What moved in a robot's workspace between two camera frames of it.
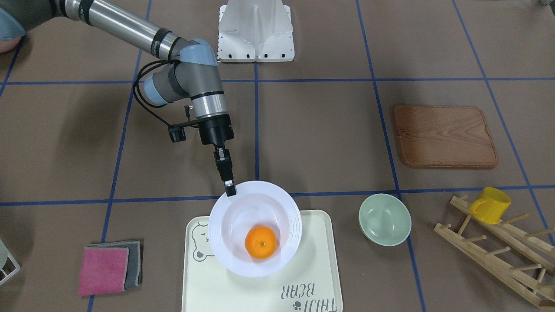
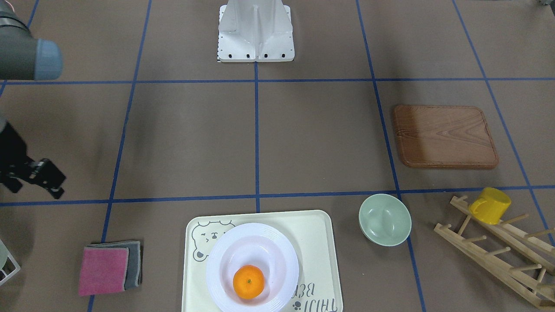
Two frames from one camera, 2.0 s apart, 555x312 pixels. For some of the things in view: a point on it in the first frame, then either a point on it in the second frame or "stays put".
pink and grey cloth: x=111 y=267 stays put
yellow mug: x=489 y=208 stays put
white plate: x=257 y=203 to x=259 y=245
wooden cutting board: x=439 y=136 stays put
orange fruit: x=261 y=242 to x=249 y=281
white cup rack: x=17 y=268 stays put
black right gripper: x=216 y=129 to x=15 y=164
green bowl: x=385 y=219 stays put
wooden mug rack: x=513 y=239 stays put
